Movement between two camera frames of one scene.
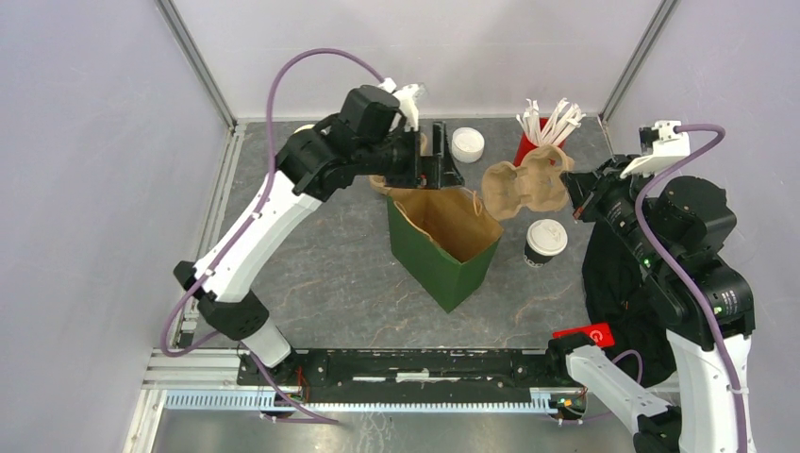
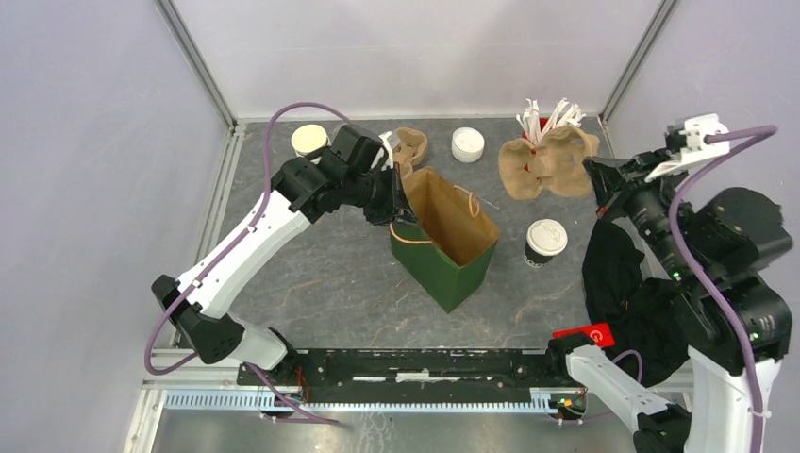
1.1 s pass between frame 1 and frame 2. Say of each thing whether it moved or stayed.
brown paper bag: stayed
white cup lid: stayed
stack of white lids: stayed
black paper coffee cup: stayed
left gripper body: moved
